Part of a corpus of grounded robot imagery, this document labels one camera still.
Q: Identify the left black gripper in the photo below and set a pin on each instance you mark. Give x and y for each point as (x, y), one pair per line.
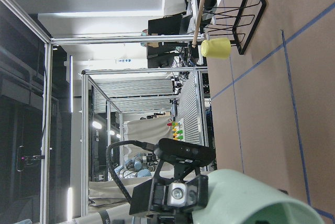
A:
(155, 198)

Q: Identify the pale green cup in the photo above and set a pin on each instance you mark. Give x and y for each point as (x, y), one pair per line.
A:
(237, 198)

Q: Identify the yellow cup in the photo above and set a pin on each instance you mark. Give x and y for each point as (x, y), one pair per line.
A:
(216, 48)

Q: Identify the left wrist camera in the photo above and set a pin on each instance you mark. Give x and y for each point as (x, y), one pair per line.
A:
(175, 152)

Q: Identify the black wire cup rack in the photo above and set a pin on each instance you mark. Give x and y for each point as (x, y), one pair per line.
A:
(237, 20)

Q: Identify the wooden rack handle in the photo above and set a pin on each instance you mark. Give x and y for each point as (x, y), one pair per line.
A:
(197, 10)

